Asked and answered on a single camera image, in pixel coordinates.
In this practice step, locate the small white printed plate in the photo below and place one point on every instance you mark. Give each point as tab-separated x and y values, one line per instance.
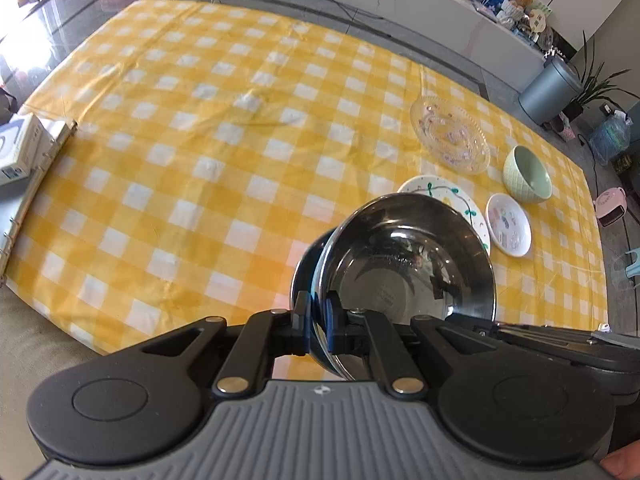
509	225

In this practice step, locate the grey trash bin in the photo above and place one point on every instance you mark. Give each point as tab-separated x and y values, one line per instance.
550	90

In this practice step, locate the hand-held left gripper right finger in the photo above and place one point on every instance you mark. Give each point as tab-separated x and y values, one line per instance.
337	332

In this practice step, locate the clear glass plate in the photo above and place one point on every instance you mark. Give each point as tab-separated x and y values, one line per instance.
450	135

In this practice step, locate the teddy bear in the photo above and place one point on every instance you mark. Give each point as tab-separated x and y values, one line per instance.
517	2

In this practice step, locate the yellow checked tablecloth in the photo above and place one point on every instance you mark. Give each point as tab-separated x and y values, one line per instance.
225	135

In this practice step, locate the pink heater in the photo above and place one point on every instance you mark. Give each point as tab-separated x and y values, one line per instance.
611	207

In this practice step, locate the white plate with green garland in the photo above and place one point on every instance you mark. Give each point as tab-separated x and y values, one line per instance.
440	191

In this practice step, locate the blue plastic bag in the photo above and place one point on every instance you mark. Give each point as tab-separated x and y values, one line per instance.
611	137

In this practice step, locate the person's right hand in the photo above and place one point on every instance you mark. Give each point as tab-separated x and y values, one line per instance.
624	462

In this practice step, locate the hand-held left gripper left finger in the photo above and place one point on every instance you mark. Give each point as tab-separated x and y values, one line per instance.
301	327

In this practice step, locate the potted green plant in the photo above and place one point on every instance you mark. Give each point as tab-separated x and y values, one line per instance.
595	80

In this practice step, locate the light green plastic stool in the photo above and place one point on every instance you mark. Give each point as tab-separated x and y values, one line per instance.
634	266

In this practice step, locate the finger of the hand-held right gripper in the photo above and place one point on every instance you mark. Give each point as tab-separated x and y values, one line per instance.
540	334

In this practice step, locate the steel bowl with blue outside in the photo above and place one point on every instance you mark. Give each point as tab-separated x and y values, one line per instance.
400	260

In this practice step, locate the light green bowl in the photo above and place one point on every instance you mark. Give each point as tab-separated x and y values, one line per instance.
529	175

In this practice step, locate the blue and white box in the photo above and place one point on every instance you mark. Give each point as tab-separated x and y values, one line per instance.
20	150

